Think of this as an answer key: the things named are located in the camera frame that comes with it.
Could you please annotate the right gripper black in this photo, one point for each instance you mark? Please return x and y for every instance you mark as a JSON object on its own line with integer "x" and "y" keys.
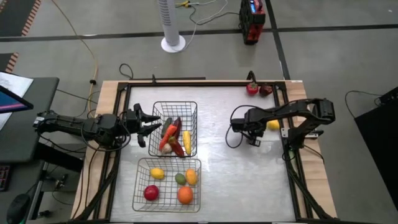
{"x": 248, "y": 125}

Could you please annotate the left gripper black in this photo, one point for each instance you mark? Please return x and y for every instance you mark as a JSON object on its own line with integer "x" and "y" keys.
{"x": 135, "y": 123}

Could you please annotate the green cucumber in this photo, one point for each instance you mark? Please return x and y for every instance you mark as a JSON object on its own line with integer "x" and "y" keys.
{"x": 165, "y": 126}

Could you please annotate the orange carrot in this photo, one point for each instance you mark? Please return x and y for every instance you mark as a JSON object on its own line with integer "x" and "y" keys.
{"x": 168, "y": 137}

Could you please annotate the yellow lemon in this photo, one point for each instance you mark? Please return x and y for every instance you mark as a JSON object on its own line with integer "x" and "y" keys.
{"x": 273, "y": 125}
{"x": 157, "y": 173}

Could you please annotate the purple eggplant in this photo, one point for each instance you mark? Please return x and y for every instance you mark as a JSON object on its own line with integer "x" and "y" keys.
{"x": 177, "y": 124}

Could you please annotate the white garlic bulb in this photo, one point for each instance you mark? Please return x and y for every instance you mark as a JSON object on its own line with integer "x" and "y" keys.
{"x": 166, "y": 148}

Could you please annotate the red chili pepper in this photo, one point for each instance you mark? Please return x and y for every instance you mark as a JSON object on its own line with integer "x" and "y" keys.
{"x": 176, "y": 147}

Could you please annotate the yellow corn cob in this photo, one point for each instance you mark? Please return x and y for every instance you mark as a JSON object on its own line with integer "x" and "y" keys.
{"x": 186, "y": 142}

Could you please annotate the dark red pomegranate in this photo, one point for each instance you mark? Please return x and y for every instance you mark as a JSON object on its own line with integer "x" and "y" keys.
{"x": 266, "y": 90}

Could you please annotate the yellow-orange mango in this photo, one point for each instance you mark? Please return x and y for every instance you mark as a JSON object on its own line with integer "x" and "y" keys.
{"x": 191, "y": 176}

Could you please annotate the red apple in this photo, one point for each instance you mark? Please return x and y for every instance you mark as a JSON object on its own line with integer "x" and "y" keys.
{"x": 151, "y": 193}

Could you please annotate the orange fruit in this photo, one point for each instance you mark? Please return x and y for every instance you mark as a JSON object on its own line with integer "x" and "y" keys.
{"x": 185, "y": 195}

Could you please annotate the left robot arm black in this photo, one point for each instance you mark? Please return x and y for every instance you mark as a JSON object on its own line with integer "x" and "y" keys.
{"x": 77, "y": 125}

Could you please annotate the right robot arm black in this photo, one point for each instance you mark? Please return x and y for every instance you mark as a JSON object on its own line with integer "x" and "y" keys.
{"x": 295, "y": 109}

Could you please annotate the white tower fan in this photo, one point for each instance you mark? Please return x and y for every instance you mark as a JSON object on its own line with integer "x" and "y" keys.
{"x": 170, "y": 25}

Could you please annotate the red black power unit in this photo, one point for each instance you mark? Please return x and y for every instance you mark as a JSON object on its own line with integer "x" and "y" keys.
{"x": 252, "y": 21}

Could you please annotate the dark grey desk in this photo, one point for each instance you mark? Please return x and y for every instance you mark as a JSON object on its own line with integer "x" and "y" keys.
{"x": 28, "y": 130}

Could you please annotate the black cabinet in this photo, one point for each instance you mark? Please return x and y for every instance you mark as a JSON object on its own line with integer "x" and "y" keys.
{"x": 381, "y": 149}

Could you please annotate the open laptop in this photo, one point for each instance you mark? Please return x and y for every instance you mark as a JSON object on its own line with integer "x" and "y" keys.
{"x": 12, "y": 101}

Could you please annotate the white paper sheet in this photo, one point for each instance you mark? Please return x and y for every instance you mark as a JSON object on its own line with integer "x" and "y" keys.
{"x": 15, "y": 82}

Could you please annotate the black keyboard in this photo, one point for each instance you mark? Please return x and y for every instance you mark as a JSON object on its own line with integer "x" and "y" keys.
{"x": 4, "y": 177}

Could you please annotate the black computer mouse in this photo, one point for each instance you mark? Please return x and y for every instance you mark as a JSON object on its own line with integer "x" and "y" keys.
{"x": 18, "y": 208}

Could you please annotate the black aluminium table frame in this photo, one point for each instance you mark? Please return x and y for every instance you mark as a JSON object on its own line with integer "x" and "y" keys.
{"x": 202, "y": 83}

